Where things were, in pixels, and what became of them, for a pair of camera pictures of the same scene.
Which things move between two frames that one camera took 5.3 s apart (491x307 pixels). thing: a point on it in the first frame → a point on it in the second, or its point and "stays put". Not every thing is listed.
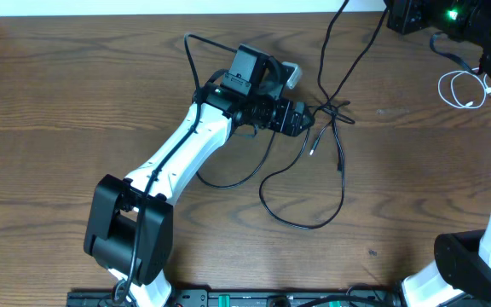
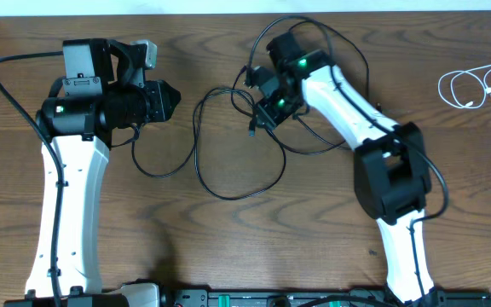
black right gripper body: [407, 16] → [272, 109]
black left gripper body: [280, 112] → [158, 99]
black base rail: [249, 298] stays put
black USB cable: [272, 171] → [199, 153]
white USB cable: [464, 89] stays put
